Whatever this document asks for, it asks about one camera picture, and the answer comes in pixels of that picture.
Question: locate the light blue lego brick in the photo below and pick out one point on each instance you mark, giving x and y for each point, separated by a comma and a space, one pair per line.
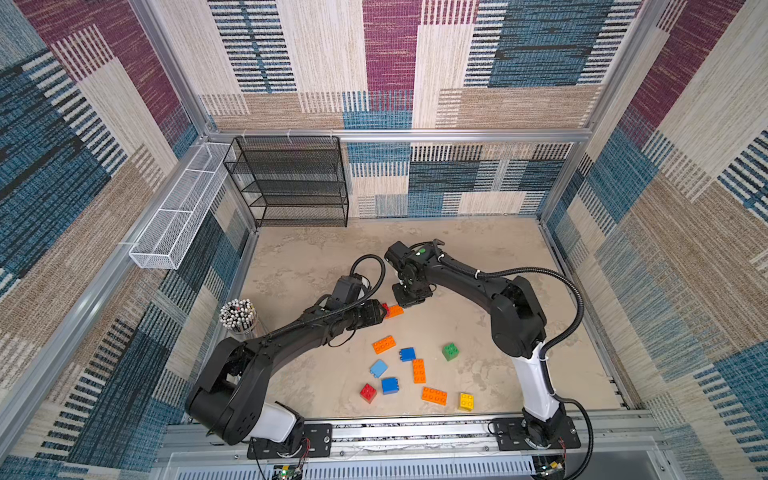
378, 368

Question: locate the circuit board with leds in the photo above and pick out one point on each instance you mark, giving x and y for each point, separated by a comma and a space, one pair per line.
548, 468

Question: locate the black wire mesh shelf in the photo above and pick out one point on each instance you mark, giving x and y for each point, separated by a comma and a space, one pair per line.
290, 181

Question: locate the white cable duct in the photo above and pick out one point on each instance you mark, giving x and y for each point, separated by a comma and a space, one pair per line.
429, 468

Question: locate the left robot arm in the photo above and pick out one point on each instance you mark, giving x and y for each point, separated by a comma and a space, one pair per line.
229, 394

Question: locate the blue lego brick centre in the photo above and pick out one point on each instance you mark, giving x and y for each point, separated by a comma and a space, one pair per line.
407, 354

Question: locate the blue lego brick lower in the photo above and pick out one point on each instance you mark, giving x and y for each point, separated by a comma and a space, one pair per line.
390, 385

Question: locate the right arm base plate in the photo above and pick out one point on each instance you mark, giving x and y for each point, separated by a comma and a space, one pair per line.
521, 434

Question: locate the orange lego brick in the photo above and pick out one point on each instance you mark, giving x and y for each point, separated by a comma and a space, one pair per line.
384, 344
418, 371
394, 310
434, 396

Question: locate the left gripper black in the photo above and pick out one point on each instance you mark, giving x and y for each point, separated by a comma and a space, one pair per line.
374, 312

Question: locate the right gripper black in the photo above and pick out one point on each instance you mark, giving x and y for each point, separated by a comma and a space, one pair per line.
410, 288

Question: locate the yellow lego brick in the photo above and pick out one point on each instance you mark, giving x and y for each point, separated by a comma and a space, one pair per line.
466, 402

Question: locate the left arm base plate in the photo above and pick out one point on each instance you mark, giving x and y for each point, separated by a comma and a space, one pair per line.
312, 440

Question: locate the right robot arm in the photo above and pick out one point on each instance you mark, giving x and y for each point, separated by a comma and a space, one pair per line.
517, 322

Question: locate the white wire mesh basket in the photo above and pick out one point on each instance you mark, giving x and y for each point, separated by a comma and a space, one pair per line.
165, 241

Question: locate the dark green lego brick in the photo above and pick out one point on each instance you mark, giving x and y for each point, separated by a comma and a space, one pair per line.
450, 351

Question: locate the cup of pens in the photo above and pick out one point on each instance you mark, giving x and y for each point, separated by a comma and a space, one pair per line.
238, 315

